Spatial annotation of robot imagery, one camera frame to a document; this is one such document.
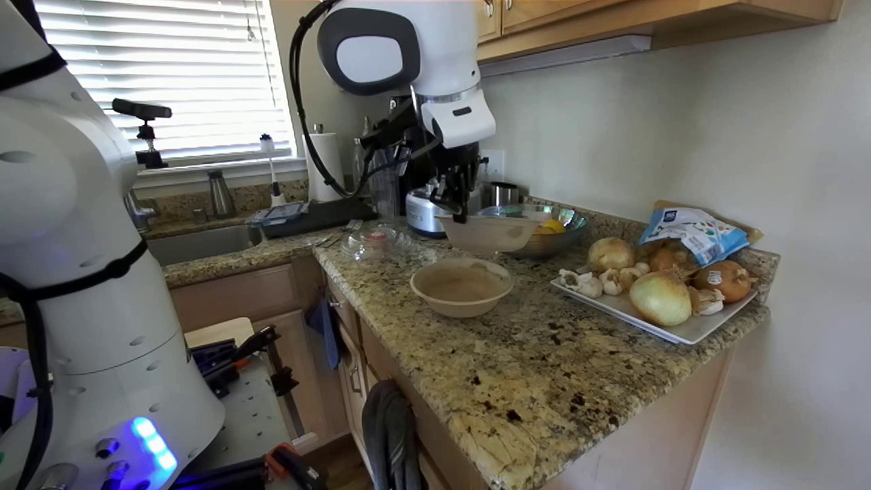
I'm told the tan bowl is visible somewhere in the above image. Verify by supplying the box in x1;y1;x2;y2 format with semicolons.
410;257;515;319

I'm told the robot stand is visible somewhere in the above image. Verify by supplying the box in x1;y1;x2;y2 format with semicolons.
178;316;327;490

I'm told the black and orange clamp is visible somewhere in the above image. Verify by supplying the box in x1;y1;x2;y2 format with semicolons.
189;325;301;399
170;442;329;490

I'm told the brown onion with sticker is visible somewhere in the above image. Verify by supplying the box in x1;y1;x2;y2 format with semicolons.
693;259;755;304

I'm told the container with blue lid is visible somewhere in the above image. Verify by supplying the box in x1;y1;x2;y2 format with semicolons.
253;201;308;227

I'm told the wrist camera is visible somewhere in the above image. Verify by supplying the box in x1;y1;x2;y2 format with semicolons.
359;108;425;154

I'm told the tap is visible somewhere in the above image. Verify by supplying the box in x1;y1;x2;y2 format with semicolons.
125;190;161;233

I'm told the white blender base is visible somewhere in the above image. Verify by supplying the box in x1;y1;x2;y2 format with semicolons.
406;190;451;240

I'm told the steel mixing bowl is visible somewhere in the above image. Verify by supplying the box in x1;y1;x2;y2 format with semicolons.
476;202;590;258

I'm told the large pale yellow onion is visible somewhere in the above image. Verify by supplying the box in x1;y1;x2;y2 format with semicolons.
629;271;693;327

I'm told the camera on mount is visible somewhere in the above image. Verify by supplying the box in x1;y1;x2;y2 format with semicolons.
112;98;173;170

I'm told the steel cup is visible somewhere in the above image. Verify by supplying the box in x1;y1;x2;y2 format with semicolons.
489;181;522;209

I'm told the fork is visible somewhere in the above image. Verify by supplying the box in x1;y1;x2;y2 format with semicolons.
315;218;363;248

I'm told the blue cloth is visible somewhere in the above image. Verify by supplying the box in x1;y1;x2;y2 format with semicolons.
305;295;342;371

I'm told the paper towel roll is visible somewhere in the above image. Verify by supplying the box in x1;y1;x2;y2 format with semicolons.
302;124;346;203

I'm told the window with white blinds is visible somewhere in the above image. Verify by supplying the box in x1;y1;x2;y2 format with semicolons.
33;0;298;168

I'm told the wall socket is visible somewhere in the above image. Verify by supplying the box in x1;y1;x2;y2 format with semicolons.
479;149;506;184

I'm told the black drying mat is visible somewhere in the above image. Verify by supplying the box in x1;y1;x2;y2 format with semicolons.
261;197;379;240

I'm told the clear glass lid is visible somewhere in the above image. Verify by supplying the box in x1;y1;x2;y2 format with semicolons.
340;224;413;263

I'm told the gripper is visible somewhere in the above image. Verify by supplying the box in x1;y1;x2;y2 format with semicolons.
427;140;485;225

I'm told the grey towel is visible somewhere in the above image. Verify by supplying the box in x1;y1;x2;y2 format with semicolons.
361;379;423;490

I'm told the wooden wall cabinet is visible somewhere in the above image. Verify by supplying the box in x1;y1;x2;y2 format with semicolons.
476;0;845;65

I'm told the white rectangular plate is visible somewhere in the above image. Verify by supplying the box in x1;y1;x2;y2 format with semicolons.
549;272;760;346

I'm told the translucent white plastic bowl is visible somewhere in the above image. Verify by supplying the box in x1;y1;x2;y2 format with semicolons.
438;214;542;255

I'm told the small yellow onion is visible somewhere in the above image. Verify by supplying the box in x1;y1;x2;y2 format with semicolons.
587;236;636;274

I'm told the sink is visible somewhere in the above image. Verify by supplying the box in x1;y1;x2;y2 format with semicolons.
146;224;264;267

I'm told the dish brush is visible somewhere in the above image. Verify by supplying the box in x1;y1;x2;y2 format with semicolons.
259;133;288;208

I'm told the under-cabinet light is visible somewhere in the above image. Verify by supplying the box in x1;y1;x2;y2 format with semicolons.
479;35;653;78

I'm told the blue and white bag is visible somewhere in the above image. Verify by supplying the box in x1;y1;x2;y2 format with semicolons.
638;207;751;267

